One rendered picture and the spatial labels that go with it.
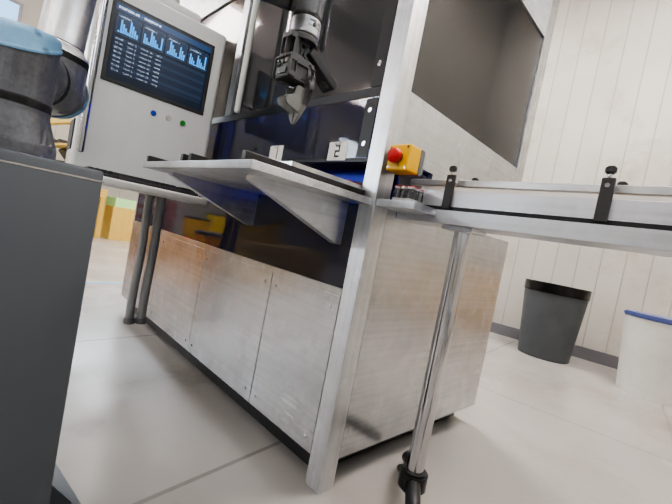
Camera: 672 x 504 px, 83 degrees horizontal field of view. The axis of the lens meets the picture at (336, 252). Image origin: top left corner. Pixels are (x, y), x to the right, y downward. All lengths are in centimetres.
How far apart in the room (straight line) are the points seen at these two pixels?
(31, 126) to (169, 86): 104
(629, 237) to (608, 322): 380
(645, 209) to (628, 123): 408
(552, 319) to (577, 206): 308
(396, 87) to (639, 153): 395
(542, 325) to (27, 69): 387
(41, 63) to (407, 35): 86
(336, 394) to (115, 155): 125
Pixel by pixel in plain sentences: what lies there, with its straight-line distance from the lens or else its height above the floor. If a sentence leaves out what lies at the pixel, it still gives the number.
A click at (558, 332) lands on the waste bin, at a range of 405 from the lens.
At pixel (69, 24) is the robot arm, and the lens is 108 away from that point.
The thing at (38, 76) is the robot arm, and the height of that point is 93.
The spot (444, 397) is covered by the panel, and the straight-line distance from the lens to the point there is 175.
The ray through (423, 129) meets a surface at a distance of 127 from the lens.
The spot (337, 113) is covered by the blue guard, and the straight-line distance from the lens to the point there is 131.
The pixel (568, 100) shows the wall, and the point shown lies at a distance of 518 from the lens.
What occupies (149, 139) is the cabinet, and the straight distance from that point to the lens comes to 181.
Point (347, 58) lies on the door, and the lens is 139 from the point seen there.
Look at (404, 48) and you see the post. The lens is 122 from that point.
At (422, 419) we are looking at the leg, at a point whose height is 30.
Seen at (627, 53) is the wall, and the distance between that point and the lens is 531.
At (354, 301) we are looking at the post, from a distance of 110.
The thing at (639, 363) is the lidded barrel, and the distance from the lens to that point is 378.
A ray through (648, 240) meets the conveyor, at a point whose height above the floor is 86.
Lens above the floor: 75
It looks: 2 degrees down
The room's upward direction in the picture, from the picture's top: 11 degrees clockwise
